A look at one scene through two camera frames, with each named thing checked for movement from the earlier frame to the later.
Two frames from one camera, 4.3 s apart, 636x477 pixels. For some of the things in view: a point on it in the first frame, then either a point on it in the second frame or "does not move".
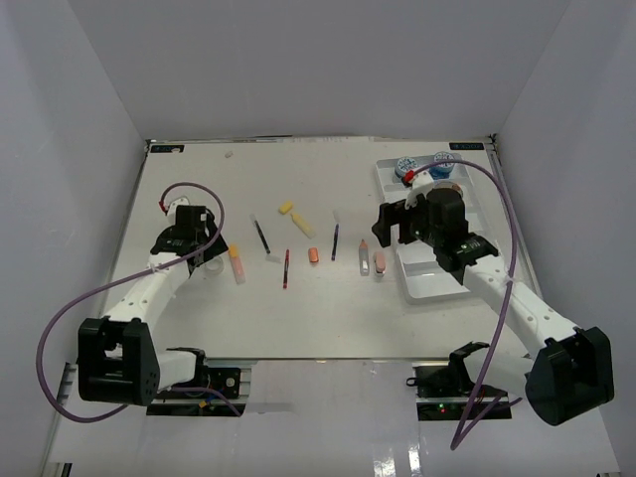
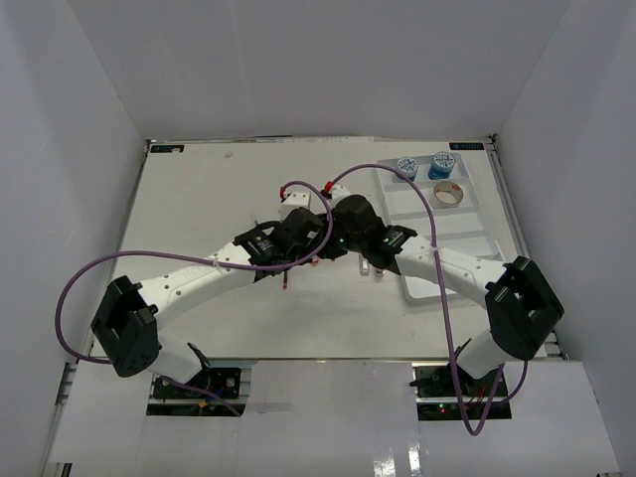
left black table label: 166,148 does not move
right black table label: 466,146 does not move
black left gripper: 218,246 → 304,252
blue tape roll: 442,171 does not move
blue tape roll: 403,165 does not move
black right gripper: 395,214 → 331,252
